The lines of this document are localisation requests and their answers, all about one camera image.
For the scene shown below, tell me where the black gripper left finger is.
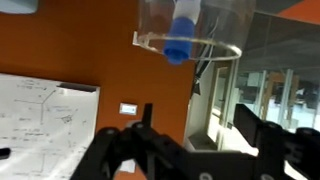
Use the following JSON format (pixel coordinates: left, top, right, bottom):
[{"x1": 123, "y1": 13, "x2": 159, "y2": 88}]
[{"x1": 69, "y1": 102, "x2": 201, "y2": 180}]

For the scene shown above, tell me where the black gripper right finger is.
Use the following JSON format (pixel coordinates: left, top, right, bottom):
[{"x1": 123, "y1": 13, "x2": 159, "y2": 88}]
[{"x1": 233, "y1": 103, "x2": 320, "y2": 180}]

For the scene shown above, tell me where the blue and white marker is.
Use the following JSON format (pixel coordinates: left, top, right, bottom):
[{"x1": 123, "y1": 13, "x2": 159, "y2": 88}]
[{"x1": 162, "y1": 0, "x2": 203, "y2": 66}]

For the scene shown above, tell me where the clear plastic cup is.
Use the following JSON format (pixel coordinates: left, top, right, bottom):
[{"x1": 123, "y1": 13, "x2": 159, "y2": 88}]
[{"x1": 132, "y1": 0, "x2": 257, "y2": 65}]

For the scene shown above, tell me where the whiteboard with drawings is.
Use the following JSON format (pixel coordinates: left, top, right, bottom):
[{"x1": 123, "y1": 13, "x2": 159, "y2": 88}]
[{"x1": 0, "y1": 72, "x2": 102, "y2": 180}]

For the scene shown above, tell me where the black whiteboard eraser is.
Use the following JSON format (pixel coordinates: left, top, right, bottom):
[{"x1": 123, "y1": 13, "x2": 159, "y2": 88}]
[{"x1": 0, "y1": 147, "x2": 12, "y2": 160}]

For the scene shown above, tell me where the white wall switch plate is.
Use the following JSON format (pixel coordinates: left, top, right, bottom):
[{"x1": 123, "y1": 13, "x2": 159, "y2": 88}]
[{"x1": 118, "y1": 102, "x2": 139, "y2": 117}]

